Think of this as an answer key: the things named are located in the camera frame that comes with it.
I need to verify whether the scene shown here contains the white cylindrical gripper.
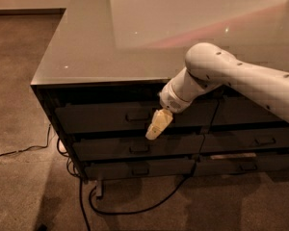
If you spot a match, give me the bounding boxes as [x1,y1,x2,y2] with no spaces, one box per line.
[145,68,199,141]

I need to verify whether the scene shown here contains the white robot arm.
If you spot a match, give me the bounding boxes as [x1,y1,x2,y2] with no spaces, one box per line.
[145,42,289,141]

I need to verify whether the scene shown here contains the dark cabinet with glossy top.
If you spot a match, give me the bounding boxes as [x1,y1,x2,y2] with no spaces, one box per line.
[30,0,289,182]

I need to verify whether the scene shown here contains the thick black floor cable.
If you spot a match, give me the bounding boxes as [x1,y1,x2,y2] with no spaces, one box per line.
[56,138,197,231]

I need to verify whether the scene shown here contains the thin black floor cable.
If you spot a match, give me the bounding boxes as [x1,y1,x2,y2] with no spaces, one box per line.
[0,124,52,166]

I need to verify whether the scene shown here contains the dark wall baseboard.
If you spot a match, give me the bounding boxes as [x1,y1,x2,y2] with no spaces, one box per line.
[0,8,66,15]

